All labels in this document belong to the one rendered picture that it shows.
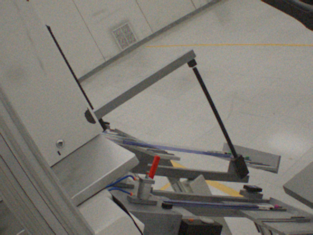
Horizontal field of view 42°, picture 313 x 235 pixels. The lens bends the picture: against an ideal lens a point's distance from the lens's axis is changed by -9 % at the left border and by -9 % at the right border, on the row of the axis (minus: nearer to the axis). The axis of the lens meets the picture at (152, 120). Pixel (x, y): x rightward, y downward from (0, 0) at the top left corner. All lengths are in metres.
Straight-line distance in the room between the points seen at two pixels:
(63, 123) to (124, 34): 8.54
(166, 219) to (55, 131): 0.37
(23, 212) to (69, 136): 0.16
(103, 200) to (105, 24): 8.54
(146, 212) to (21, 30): 0.42
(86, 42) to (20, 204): 8.45
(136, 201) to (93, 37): 8.05
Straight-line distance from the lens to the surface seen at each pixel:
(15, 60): 0.41
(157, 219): 0.73
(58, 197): 0.28
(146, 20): 9.17
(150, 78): 0.71
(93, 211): 0.32
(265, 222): 1.09
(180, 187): 2.02
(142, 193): 0.77
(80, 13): 8.71
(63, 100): 0.42
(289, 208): 1.29
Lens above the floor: 1.52
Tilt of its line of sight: 19 degrees down
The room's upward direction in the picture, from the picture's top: 28 degrees counter-clockwise
